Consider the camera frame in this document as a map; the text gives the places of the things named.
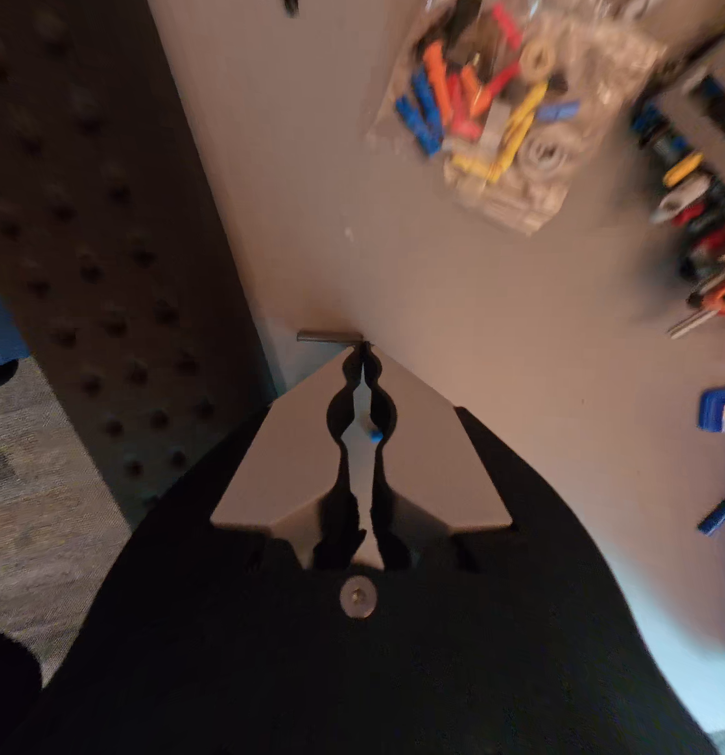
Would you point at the blue lego pin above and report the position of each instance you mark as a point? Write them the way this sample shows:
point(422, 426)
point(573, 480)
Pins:
point(716, 517)

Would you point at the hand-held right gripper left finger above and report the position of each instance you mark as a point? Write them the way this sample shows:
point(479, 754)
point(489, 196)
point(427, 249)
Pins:
point(279, 472)

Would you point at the person's blue jeans leg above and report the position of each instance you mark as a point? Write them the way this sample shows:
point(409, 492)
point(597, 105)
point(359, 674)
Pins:
point(2, 324)

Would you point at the grey lego chassis assembly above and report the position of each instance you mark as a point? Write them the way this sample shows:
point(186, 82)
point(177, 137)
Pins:
point(693, 177)

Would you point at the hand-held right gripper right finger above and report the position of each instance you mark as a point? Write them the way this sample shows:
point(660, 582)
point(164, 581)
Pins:
point(445, 472)

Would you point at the dark perforated panel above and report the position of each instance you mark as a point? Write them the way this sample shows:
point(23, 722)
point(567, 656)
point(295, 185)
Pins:
point(102, 236)

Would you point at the small clear bag coloured pins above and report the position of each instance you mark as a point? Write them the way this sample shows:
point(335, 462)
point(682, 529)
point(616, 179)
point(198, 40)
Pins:
point(504, 118)

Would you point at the dark grey long lego axle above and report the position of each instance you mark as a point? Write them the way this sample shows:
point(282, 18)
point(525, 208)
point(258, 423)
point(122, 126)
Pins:
point(327, 337)

